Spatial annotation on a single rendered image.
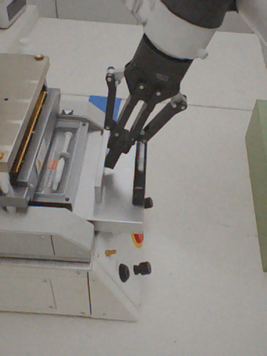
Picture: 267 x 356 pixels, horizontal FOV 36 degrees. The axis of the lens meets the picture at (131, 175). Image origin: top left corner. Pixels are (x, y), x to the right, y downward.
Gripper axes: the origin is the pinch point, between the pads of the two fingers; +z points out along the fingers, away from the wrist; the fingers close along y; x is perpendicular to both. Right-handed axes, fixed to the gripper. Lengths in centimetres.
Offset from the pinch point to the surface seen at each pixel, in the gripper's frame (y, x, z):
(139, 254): 13.4, -3.4, 22.0
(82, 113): -6.5, 12.1, 4.9
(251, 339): 34.0, -17.9, 16.9
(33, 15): -31, 98, 36
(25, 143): -14.0, -4.1, 1.5
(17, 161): -14.1, -8.1, 1.5
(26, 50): -25, 57, 25
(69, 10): -26, 241, 98
